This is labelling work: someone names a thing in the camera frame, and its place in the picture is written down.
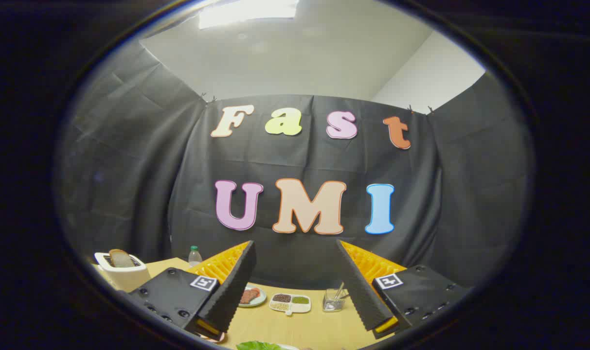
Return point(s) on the green lettuce leaf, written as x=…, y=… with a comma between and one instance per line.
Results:
x=258, y=346

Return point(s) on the toasted bread slice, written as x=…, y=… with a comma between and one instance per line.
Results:
x=121, y=259

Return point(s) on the clear glass cup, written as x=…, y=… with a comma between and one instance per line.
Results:
x=331, y=304

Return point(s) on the white toaster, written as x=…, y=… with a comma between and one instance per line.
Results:
x=129, y=279

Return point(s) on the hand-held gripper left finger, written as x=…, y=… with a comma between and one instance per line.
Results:
x=236, y=287

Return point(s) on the white divided bean dish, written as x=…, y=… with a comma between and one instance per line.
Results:
x=290, y=301

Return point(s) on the clear plastic water bottle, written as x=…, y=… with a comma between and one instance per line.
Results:
x=195, y=257

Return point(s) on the spoon in glass cup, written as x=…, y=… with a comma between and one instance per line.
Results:
x=339, y=290

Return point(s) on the pale green oval plate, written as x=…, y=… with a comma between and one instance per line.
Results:
x=260, y=301

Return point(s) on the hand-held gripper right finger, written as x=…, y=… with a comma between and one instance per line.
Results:
x=360, y=287

